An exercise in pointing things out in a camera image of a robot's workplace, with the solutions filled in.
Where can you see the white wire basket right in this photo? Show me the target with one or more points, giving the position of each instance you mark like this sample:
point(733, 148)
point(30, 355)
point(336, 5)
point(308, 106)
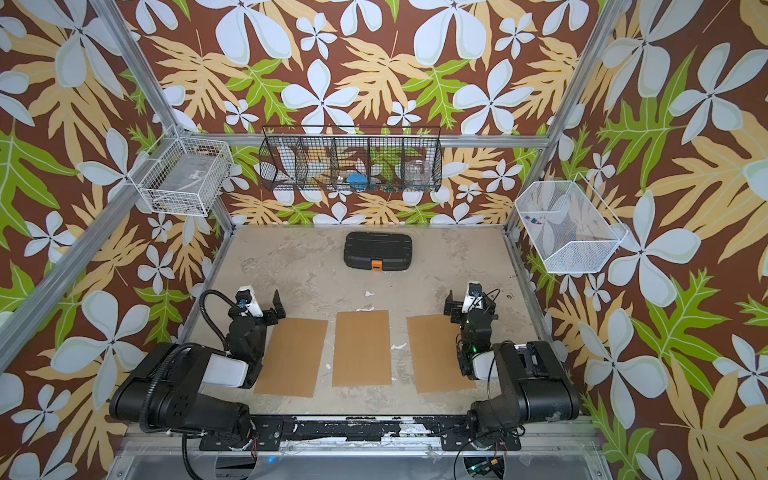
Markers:
point(572, 228)

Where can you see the blue item in basket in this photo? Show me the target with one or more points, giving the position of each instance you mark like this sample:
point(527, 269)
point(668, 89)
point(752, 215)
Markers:
point(357, 182)

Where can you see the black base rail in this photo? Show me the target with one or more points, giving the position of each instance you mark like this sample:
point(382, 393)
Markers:
point(450, 433)

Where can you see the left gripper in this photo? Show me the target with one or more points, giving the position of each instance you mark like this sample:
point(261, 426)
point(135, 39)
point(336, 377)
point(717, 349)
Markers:
point(264, 315)

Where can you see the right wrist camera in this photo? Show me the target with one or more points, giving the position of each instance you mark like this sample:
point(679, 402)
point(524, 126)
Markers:
point(473, 298)

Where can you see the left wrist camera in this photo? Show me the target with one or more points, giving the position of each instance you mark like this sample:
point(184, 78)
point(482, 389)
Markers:
point(246, 301)

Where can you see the black wire basket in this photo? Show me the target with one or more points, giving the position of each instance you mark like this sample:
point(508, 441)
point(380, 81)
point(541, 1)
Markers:
point(393, 158)

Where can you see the white wire basket left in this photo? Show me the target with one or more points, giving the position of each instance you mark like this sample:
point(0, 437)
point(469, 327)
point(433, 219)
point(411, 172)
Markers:
point(184, 175)

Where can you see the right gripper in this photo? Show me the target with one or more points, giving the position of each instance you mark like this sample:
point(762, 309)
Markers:
point(470, 313)

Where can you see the black tool case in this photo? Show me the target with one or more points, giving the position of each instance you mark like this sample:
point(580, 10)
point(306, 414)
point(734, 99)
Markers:
point(378, 251)

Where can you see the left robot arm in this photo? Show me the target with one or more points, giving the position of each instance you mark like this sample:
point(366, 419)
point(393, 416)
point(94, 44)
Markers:
point(163, 392)

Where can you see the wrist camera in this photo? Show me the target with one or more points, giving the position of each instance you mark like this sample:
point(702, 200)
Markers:
point(246, 301)
point(473, 298)

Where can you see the brown file bag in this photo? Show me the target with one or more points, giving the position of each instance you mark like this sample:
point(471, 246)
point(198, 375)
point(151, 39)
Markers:
point(432, 341)
point(292, 359)
point(362, 349)

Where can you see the white wire basket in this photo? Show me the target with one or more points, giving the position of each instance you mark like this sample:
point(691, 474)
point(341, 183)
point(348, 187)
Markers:
point(184, 175)
point(572, 228)

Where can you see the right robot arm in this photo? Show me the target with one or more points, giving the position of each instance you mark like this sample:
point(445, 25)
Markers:
point(533, 385)

